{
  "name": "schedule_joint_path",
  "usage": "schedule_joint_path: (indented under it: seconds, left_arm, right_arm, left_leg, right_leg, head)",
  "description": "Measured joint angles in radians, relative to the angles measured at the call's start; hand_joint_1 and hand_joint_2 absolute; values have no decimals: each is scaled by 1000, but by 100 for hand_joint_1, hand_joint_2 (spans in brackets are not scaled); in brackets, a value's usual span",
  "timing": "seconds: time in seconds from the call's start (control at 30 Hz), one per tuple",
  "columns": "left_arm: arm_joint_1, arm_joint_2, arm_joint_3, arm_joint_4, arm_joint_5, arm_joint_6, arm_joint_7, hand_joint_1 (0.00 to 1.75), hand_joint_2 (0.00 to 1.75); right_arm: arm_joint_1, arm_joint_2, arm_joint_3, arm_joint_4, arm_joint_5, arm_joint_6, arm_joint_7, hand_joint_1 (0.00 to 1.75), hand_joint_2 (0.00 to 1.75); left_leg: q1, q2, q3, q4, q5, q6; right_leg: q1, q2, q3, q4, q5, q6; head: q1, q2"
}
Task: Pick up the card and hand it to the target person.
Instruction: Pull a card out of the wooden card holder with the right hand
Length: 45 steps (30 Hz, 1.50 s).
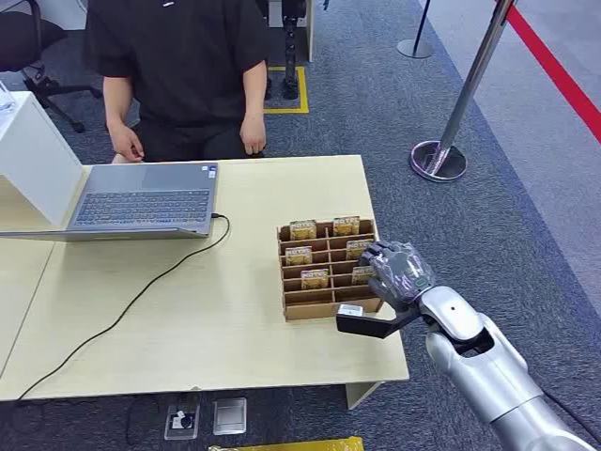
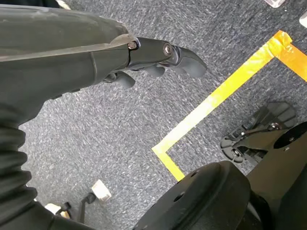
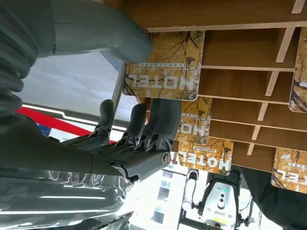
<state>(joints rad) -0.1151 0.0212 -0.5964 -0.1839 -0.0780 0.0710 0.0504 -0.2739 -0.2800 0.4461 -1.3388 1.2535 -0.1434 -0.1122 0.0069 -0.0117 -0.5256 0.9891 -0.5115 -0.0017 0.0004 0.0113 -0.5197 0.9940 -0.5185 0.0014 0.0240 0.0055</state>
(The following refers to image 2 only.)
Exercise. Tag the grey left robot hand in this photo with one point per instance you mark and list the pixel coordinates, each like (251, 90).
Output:
(60, 60)

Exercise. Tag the black robot foot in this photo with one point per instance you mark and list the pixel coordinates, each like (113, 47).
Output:
(258, 133)

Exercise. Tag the white pad on black bracket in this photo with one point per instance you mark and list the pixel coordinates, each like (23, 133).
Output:
(100, 190)

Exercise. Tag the white object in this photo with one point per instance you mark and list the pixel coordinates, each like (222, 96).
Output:
(304, 19)

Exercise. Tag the pale object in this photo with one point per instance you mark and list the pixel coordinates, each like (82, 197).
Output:
(63, 4)

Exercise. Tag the ribbed grey left arm sleeve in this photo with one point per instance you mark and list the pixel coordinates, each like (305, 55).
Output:
(13, 177)

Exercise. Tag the clear plastic object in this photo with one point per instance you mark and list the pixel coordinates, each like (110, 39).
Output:
(274, 2)

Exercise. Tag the pale pad on black bracket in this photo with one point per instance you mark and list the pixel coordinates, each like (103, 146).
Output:
(54, 209)

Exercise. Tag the black robot leg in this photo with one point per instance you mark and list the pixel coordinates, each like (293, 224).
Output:
(215, 200)

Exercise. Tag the yellow floor tape line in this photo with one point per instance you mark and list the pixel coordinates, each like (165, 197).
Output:
(215, 96)

